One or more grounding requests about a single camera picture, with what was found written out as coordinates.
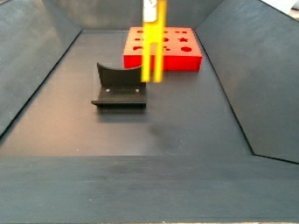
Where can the red shape fixture block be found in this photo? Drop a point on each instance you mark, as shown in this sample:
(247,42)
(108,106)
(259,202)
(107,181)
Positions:
(182,54)

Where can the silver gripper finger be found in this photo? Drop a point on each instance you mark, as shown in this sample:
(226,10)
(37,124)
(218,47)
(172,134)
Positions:
(150,10)

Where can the black curved regrasp stand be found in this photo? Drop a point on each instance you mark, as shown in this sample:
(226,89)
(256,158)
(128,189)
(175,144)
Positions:
(122,88)

